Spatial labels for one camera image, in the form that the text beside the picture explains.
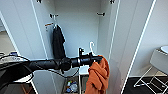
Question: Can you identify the black wall hook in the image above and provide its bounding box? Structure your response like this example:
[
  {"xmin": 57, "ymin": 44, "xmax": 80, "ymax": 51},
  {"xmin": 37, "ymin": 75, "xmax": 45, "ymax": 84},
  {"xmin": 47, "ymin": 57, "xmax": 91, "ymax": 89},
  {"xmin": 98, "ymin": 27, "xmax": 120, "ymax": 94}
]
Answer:
[
  {"xmin": 48, "ymin": 13, "xmax": 60, "ymax": 19},
  {"xmin": 96, "ymin": 12, "xmax": 106, "ymax": 17}
]

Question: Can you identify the white blue bottle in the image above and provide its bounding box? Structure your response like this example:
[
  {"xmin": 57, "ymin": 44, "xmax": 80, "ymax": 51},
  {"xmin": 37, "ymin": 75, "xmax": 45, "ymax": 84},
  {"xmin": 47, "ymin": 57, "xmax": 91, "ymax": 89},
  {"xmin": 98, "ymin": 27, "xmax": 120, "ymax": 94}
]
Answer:
[{"xmin": 69, "ymin": 82, "xmax": 79, "ymax": 93}]

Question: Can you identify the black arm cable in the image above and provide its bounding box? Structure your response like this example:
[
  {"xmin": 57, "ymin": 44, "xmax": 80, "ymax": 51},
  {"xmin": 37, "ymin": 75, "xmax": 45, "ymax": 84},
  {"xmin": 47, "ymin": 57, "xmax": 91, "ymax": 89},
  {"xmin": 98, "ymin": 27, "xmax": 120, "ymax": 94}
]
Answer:
[{"xmin": 0, "ymin": 54, "xmax": 81, "ymax": 94}]

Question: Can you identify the orange hoodie white lettering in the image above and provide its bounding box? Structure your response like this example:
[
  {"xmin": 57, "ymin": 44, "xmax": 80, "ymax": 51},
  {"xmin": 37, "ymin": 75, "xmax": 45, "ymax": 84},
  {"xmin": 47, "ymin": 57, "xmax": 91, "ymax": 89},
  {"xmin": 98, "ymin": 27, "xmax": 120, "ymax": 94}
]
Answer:
[{"xmin": 84, "ymin": 55, "xmax": 111, "ymax": 94}]

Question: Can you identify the white clothes hanger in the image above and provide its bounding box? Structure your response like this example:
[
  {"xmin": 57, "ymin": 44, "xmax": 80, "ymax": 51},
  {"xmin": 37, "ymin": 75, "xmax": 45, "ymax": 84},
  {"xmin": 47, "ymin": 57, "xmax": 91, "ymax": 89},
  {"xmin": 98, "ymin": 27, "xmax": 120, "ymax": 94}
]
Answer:
[
  {"xmin": 88, "ymin": 41, "xmax": 97, "ymax": 58},
  {"xmin": 52, "ymin": 20, "xmax": 62, "ymax": 32}
]

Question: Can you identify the white folding chair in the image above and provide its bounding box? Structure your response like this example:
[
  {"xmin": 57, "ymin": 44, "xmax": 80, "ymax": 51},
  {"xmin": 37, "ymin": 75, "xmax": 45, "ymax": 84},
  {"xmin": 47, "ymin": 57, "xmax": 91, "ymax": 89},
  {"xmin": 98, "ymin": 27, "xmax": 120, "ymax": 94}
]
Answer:
[{"xmin": 133, "ymin": 49, "xmax": 168, "ymax": 94}]

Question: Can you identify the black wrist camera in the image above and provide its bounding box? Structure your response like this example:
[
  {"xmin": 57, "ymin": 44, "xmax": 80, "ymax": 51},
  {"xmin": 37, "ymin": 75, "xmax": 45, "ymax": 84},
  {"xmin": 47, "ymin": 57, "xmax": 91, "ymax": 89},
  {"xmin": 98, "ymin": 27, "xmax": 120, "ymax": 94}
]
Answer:
[{"xmin": 77, "ymin": 47, "xmax": 85, "ymax": 58}]

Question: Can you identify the white wardrobe door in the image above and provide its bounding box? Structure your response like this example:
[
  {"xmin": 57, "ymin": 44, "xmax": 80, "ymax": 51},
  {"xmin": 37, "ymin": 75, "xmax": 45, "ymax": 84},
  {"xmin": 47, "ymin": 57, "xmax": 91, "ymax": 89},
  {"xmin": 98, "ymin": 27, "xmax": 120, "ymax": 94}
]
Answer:
[
  {"xmin": 0, "ymin": 0, "xmax": 58, "ymax": 94},
  {"xmin": 107, "ymin": 0, "xmax": 158, "ymax": 94}
]

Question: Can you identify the black garment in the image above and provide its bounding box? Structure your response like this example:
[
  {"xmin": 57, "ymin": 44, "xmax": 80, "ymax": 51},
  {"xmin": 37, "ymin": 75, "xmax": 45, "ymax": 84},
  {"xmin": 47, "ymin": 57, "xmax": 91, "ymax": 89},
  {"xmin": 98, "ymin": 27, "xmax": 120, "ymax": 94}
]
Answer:
[{"xmin": 51, "ymin": 25, "xmax": 67, "ymax": 62}]

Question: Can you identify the white wardrobe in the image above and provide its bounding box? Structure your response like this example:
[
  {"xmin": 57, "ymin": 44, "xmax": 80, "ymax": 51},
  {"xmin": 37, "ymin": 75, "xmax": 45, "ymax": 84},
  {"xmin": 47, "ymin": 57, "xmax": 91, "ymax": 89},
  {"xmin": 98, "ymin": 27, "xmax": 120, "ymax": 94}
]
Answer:
[{"xmin": 31, "ymin": 0, "xmax": 121, "ymax": 94}]

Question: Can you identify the white inner shelf unit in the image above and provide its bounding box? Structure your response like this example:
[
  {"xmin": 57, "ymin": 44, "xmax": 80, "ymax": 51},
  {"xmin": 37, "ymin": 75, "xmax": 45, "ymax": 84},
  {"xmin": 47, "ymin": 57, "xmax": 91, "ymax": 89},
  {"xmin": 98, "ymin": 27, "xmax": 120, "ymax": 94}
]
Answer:
[{"xmin": 78, "ymin": 64, "xmax": 90, "ymax": 94}]

